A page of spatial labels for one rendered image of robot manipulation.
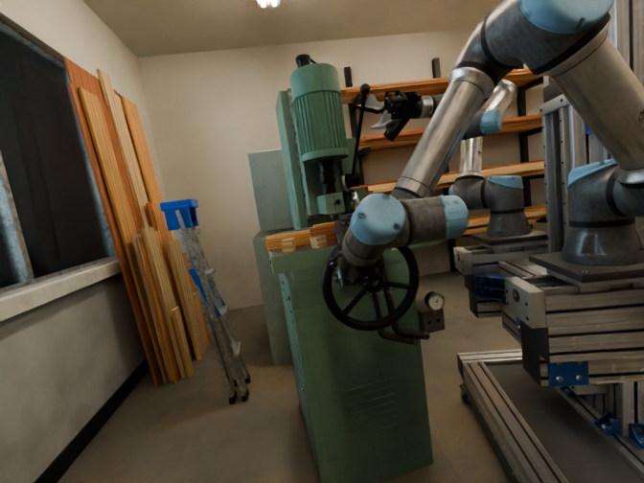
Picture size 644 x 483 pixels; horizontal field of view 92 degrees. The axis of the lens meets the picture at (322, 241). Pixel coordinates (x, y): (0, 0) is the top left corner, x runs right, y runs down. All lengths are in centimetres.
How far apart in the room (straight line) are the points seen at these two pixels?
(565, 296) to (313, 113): 88
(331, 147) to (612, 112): 72
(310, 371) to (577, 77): 100
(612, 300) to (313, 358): 81
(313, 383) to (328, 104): 95
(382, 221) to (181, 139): 332
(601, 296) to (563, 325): 10
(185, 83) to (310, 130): 277
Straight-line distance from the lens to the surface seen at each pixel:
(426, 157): 67
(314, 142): 113
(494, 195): 138
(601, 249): 94
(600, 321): 98
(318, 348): 111
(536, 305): 90
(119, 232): 235
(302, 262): 101
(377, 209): 47
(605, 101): 75
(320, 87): 116
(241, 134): 357
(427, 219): 52
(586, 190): 94
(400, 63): 402
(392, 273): 111
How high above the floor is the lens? 105
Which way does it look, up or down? 7 degrees down
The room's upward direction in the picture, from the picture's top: 8 degrees counter-clockwise
